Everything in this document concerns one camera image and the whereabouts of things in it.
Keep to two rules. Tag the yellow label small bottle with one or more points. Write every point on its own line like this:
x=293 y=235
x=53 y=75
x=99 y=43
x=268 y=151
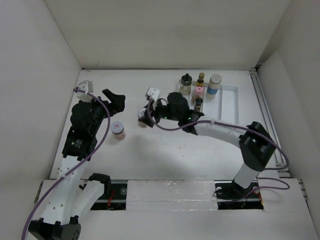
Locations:
x=200 y=80

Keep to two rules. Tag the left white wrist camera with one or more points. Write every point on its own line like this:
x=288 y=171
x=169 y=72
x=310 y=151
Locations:
x=85 y=87

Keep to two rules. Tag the black knob lid jar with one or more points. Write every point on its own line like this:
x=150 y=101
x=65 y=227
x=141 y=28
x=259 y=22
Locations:
x=185 y=84

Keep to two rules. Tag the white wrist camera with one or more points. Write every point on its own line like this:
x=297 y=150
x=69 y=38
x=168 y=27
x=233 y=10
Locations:
x=153 y=94
x=85 y=87

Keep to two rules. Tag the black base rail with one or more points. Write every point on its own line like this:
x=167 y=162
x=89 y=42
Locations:
x=173 y=195

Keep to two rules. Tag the red label lid jar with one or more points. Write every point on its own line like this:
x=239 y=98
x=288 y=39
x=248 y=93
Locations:
x=141 y=118
x=118 y=130

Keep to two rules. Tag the white compartment tray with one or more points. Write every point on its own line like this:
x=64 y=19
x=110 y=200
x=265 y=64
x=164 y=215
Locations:
x=224 y=107

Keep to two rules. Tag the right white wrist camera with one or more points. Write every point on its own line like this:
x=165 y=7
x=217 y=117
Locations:
x=153 y=94

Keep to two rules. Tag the black lid pepper jar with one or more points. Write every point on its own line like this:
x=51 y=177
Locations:
x=198 y=102

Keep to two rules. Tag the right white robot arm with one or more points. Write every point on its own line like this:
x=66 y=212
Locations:
x=254 y=142

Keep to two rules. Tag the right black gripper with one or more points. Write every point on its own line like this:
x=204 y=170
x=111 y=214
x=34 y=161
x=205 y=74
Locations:
x=147 y=119

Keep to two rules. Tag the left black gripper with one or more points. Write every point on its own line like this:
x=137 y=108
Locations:
x=117 y=102

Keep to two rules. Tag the silver lid blue label jar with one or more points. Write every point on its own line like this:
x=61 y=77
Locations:
x=213 y=86

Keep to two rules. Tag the pink lid spice jar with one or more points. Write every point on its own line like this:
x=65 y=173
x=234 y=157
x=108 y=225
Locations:
x=198 y=93

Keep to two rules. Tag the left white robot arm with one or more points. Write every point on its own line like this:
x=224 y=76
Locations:
x=58 y=213

